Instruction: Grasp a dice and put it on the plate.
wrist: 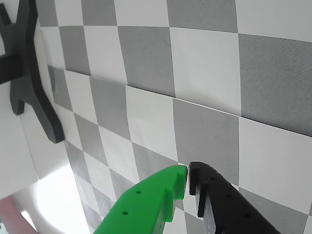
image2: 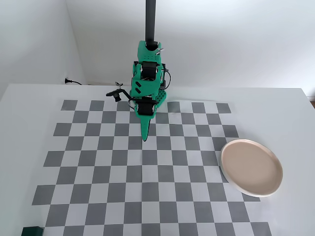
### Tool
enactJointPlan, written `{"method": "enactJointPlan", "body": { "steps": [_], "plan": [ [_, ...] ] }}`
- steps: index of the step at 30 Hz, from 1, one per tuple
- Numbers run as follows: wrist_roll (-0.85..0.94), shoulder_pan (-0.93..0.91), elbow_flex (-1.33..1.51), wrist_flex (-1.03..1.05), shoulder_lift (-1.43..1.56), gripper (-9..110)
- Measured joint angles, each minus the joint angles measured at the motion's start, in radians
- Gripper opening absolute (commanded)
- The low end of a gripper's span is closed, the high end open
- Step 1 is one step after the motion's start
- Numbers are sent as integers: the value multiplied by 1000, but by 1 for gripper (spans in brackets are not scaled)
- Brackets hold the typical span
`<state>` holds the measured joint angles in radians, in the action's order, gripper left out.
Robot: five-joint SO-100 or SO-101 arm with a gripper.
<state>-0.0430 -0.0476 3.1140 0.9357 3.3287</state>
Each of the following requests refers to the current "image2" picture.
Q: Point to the green gripper black servo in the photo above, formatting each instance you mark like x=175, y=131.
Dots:
x=146, y=109

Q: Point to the dark green dice cube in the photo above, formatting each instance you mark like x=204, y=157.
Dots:
x=32, y=231

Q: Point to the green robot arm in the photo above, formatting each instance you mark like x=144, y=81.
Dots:
x=144, y=84

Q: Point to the green perforated robot base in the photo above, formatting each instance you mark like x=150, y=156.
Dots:
x=163, y=97

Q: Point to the beige round plate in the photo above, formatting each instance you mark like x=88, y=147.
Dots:
x=251, y=168

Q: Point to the small grey metal clip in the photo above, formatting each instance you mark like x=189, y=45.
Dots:
x=119, y=84

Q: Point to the grey white checkerboard mat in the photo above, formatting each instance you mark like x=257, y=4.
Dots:
x=157, y=177

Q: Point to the black vertical pole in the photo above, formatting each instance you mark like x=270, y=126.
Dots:
x=150, y=22

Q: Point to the black wrist camera board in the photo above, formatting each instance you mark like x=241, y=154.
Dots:
x=117, y=94

